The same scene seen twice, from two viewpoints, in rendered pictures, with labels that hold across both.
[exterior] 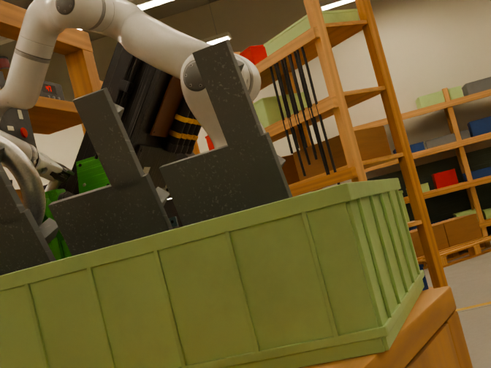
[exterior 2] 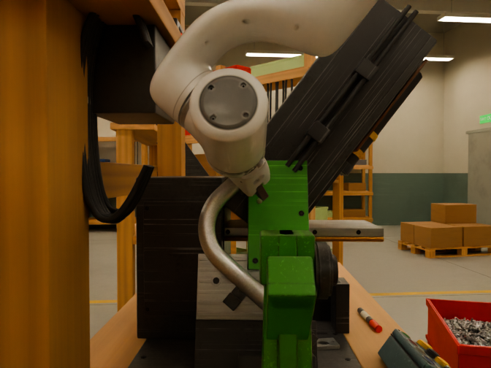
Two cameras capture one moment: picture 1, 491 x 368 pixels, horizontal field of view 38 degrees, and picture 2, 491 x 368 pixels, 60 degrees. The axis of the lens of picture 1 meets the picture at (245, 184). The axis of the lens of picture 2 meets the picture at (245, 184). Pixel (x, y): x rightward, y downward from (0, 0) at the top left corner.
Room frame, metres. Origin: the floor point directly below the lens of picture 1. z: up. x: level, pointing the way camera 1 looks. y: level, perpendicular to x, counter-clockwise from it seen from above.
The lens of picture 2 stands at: (1.36, 0.71, 1.25)
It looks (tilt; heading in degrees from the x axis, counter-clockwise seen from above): 1 degrees down; 345
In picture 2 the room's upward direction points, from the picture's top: straight up
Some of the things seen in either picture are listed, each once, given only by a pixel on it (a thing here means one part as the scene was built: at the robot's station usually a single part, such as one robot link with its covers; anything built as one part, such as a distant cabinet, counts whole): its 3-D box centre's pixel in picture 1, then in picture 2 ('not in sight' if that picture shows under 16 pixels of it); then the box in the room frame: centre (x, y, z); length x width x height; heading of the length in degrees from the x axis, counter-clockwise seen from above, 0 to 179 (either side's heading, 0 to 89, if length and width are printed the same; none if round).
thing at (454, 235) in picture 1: (449, 240); not in sight; (8.67, -2.21, 0.22); 1.20 x 0.80 x 0.44; 120
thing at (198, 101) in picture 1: (223, 104); not in sight; (1.53, 0.00, 1.22); 0.19 x 0.12 x 0.24; 154
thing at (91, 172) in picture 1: (101, 189); (277, 212); (2.15, 0.43, 1.17); 0.13 x 0.12 x 0.20; 163
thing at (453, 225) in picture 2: not in sight; (446, 228); (6.99, -4.14, 0.37); 1.20 x 0.80 x 0.74; 88
